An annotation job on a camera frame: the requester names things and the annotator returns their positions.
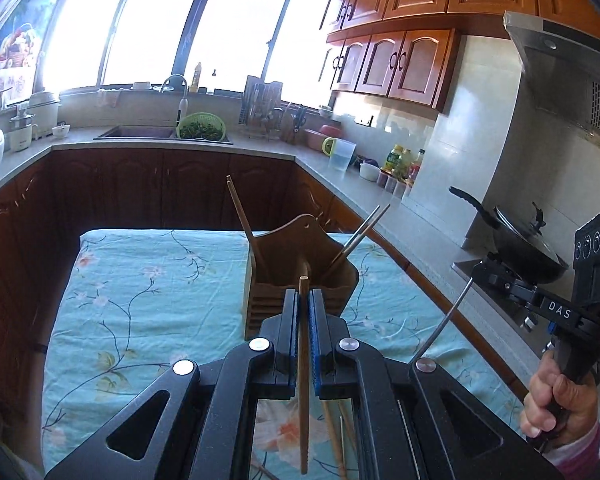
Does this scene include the metal chopstick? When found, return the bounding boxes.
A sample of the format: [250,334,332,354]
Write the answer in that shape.
[411,278,474,362]
[321,204,391,281]

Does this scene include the wooden chopstick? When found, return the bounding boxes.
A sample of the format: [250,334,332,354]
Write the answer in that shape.
[226,174,272,281]
[338,400,357,452]
[298,275,309,474]

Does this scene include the right hand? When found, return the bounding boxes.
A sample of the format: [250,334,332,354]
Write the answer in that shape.
[519,350,598,448]

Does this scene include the wooden chopstick carved end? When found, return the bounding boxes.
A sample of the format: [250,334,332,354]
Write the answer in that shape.
[321,401,347,480]

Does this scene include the black wok with lid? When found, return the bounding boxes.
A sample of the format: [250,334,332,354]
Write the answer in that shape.
[449,186,568,285]

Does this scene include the teal floral tablecloth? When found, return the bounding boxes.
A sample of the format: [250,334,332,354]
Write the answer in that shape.
[42,230,521,468]

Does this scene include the wooden utensil holder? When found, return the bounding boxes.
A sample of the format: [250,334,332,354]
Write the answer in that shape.
[242,214,359,339]

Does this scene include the metal chopstick in holder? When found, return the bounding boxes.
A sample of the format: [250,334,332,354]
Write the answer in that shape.
[321,204,391,281]

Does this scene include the wooden chopstick in holder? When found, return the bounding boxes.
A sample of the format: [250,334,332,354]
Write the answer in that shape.
[226,174,272,281]

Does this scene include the range hood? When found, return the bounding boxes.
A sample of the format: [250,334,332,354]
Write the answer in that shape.
[503,11,600,140]

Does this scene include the condiment bottles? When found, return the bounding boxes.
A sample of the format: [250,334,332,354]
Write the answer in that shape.
[382,144,426,188]

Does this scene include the plastic measuring jug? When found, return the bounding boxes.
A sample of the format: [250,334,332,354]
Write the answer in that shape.
[321,136,356,171]

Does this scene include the green colander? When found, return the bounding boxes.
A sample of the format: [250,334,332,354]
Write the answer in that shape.
[176,112,226,142]

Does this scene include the knife and utensil rack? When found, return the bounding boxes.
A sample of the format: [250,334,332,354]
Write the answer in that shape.
[239,75,283,128]

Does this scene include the sink faucet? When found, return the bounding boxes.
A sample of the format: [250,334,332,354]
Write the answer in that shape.
[160,74,188,126]

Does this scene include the white electric pot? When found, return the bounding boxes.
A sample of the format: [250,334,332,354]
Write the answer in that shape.
[27,91,61,140]

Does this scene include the wooden upper cabinets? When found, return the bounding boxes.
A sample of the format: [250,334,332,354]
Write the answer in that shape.
[321,0,600,110]

